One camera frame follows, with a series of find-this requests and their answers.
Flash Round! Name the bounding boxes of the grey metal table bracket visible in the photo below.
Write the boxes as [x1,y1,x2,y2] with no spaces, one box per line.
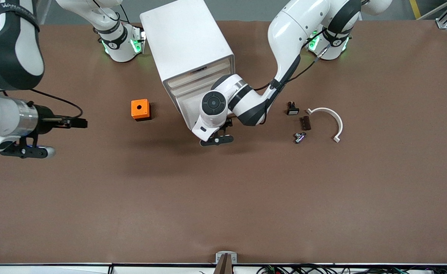
[216,252,238,265]

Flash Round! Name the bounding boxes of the white plastic drawer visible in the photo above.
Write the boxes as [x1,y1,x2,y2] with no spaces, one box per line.
[170,72,224,97]
[173,91,209,131]
[166,58,231,89]

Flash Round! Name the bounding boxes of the orange box with hole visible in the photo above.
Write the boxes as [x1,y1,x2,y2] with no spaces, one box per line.
[131,99,152,121]

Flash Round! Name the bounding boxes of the white half ring clamp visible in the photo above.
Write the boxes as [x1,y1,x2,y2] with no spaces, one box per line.
[306,107,343,143]

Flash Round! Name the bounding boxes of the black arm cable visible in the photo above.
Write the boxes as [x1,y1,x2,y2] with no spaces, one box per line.
[3,88,84,119]
[254,38,332,92]

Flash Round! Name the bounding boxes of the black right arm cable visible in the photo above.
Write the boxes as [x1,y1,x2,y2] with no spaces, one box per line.
[3,88,84,119]

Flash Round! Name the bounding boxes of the white table edge rail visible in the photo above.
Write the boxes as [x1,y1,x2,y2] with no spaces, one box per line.
[0,263,447,274]

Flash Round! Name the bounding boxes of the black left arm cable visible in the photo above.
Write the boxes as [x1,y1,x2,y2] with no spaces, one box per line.
[254,38,332,92]

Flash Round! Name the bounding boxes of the tangled black cables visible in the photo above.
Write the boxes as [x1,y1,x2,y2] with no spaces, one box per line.
[256,264,447,274]

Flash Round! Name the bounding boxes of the white drawer cabinet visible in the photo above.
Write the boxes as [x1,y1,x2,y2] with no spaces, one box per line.
[140,0,236,115]

